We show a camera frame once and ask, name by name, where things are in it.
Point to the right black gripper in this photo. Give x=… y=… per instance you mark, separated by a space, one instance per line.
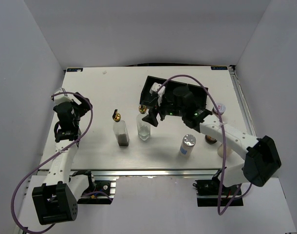
x=151 y=118

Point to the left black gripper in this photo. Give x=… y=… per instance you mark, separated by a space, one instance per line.
x=83 y=107

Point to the clear glass oil bottle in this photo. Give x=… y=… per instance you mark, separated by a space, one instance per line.
x=143 y=128

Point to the glass bottle with dark contents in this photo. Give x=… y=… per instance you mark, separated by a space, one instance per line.
x=120 y=130

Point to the white shaker silver lid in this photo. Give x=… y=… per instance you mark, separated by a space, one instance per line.
x=187 y=145

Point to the brown jar red lid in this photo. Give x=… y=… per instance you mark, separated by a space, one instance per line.
x=210 y=140

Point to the clear jar with beige powder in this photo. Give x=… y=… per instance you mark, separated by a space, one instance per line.
x=220 y=151

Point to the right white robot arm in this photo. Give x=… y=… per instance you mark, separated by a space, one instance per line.
x=260 y=155

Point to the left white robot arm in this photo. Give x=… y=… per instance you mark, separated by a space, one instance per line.
x=56 y=199

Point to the black three-compartment tray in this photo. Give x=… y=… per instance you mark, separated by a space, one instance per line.
x=200 y=96

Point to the small jar white lid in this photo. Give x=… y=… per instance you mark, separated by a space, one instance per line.
x=219 y=108

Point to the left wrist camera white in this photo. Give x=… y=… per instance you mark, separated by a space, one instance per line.
x=60 y=96

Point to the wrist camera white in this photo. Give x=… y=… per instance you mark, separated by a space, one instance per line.
x=60 y=96
x=159 y=90

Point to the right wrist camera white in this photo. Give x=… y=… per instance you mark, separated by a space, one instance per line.
x=159 y=90

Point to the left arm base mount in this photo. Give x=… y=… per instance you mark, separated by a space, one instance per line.
x=97 y=189

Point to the aluminium rail right side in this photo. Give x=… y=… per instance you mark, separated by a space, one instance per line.
x=242 y=101

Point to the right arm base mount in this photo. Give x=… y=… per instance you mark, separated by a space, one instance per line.
x=207 y=192

